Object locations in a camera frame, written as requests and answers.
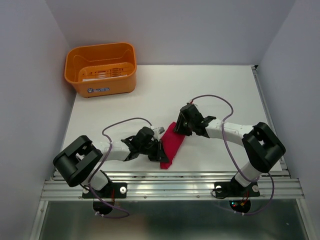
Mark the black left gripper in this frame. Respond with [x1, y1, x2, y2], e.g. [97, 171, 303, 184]
[139, 138, 169, 162]

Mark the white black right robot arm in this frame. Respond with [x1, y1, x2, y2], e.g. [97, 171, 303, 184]
[174, 103, 286, 198]

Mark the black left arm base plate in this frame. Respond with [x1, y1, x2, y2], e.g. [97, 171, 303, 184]
[80, 182, 128, 199]

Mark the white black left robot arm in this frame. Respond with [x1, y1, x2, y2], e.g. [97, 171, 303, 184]
[53, 126, 173, 197]

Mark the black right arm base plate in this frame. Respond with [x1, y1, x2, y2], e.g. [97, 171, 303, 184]
[211, 181, 260, 199]

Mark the orange plastic basket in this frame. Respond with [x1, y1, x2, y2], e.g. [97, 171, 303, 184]
[64, 42, 137, 98]

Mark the red t-shirt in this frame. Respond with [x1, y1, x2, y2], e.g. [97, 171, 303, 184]
[160, 121, 186, 170]

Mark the aluminium rail frame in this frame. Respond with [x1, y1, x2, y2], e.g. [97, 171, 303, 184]
[30, 65, 317, 240]

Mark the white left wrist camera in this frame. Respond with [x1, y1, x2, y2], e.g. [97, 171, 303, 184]
[150, 125, 165, 139]

